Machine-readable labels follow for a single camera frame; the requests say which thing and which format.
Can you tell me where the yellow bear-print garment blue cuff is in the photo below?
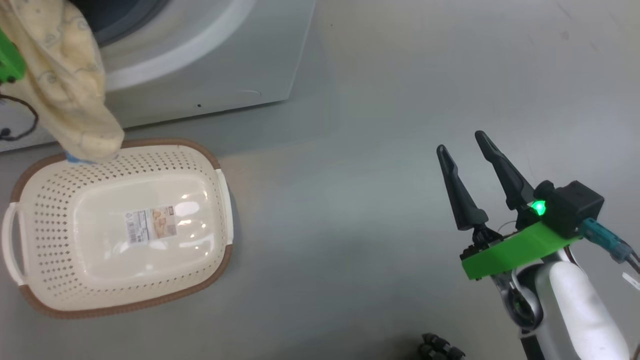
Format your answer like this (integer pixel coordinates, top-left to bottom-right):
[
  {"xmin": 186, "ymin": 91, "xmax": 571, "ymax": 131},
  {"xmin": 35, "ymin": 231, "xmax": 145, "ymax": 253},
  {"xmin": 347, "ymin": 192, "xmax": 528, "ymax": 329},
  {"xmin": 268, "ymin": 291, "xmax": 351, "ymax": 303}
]
[{"xmin": 0, "ymin": 0, "xmax": 125, "ymax": 166}]

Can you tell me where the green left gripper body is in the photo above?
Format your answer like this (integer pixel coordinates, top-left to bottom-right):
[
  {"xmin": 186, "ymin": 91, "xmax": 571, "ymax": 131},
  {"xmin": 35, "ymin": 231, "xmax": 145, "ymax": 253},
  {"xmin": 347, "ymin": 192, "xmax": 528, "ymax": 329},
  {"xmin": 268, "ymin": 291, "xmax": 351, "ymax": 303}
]
[{"xmin": 0, "ymin": 27, "xmax": 27, "ymax": 85}]

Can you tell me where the cream perforated basket brown rim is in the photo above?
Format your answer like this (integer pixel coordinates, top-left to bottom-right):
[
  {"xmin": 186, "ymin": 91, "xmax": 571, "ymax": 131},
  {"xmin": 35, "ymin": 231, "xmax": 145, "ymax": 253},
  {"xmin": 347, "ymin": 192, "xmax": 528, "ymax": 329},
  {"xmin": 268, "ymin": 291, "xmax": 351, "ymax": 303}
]
[{"xmin": 1, "ymin": 138, "xmax": 234, "ymax": 320}]

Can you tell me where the teal right camera cable connector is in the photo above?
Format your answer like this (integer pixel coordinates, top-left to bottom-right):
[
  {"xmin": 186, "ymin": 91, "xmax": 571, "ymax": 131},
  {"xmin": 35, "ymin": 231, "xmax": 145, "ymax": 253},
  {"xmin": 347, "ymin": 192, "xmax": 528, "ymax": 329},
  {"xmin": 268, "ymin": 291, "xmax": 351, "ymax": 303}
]
[{"xmin": 580, "ymin": 217, "xmax": 635, "ymax": 264}]

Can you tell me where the white front-load washing machine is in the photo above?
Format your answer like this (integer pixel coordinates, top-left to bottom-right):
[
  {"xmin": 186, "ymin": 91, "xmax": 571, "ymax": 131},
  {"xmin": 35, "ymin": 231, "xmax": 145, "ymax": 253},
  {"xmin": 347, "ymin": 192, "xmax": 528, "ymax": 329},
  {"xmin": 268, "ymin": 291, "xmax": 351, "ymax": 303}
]
[{"xmin": 0, "ymin": 0, "xmax": 317, "ymax": 152}]

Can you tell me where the grey rubber door gasket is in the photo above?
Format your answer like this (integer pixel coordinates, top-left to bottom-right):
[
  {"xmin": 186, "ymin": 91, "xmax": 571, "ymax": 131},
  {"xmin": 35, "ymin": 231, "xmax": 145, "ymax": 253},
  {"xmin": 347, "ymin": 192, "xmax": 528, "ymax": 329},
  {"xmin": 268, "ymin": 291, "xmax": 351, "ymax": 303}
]
[{"xmin": 70, "ymin": 0, "xmax": 171, "ymax": 48}]

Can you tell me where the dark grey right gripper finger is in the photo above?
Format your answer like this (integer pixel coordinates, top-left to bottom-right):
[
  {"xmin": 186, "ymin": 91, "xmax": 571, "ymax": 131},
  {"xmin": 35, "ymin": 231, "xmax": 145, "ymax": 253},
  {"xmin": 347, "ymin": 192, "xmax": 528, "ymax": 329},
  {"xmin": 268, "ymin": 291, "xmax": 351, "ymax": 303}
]
[
  {"xmin": 436, "ymin": 144, "xmax": 489, "ymax": 232},
  {"xmin": 474, "ymin": 130, "xmax": 536, "ymax": 211}
]

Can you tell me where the white product label in basket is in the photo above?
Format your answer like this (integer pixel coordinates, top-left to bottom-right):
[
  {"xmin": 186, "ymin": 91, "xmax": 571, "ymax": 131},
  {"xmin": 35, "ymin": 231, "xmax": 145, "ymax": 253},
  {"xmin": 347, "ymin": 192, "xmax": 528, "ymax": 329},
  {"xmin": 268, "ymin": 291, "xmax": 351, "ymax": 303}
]
[{"xmin": 125, "ymin": 206, "xmax": 177, "ymax": 245}]

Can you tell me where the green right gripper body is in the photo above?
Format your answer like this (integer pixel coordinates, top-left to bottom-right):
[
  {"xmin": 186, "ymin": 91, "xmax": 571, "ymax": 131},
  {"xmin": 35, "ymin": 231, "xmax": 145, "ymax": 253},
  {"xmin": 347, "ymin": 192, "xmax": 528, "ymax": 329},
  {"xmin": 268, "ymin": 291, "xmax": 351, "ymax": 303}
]
[{"xmin": 460, "ymin": 220, "xmax": 583, "ymax": 282}]

